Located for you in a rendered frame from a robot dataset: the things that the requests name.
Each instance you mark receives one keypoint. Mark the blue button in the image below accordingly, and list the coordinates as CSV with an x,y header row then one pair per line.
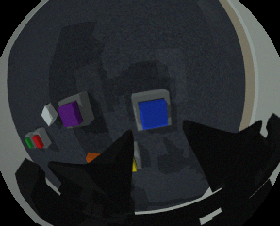
x,y
152,109

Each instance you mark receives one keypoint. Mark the green button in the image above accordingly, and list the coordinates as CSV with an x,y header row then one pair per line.
x,y
29,140

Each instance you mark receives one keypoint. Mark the red button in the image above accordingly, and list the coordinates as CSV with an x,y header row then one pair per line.
x,y
41,139

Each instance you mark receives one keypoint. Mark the purple button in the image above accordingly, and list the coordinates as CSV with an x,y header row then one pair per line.
x,y
76,111

